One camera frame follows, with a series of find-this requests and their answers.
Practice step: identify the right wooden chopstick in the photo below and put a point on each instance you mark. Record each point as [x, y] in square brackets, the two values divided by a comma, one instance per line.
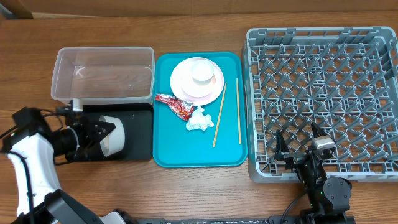
[238, 111]

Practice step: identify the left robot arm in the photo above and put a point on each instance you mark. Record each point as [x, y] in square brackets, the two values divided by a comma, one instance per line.
[37, 138]

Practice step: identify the white tissue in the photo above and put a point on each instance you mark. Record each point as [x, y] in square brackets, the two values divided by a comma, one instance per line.
[199, 121]

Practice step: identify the clear plastic bin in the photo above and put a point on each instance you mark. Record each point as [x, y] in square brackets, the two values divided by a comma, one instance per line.
[104, 75]

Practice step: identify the teal serving tray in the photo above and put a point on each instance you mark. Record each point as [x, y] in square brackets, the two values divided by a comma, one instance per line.
[176, 147]

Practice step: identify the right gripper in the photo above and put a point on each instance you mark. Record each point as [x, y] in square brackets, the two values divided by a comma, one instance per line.
[295, 158]

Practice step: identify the small pink plate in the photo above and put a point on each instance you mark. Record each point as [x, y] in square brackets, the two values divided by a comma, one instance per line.
[198, 84]

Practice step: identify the wooden chopstick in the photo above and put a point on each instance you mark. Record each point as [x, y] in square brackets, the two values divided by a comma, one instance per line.
[219, 116]
[238, 111]

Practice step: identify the black waste tray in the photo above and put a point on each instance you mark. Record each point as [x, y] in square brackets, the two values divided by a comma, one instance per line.
[137, 120]

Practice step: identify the grey bowl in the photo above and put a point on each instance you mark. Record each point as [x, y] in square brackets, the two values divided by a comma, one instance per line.
[114, 142]

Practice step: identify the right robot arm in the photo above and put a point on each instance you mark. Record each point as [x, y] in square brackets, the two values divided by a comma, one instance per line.
[328, 196]

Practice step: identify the red snack wrapper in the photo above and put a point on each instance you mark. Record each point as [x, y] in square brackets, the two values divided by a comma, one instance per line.
[181, 108]

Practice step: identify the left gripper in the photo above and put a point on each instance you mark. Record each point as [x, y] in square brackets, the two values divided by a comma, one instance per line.
[89, 127]

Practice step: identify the white paper cup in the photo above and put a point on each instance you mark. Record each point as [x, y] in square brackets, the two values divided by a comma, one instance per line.
[202, 71]

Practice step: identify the left wooden chopstick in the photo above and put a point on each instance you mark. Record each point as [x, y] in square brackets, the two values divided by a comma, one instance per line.
[219, 116]

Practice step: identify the grey dishwasher rack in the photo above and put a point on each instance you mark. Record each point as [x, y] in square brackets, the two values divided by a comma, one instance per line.
[342, 78]

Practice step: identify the large pink plate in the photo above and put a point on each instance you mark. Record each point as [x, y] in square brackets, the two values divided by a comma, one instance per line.
[184, 69]

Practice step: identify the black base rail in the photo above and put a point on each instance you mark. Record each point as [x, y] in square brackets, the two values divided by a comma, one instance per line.
[270, 220]

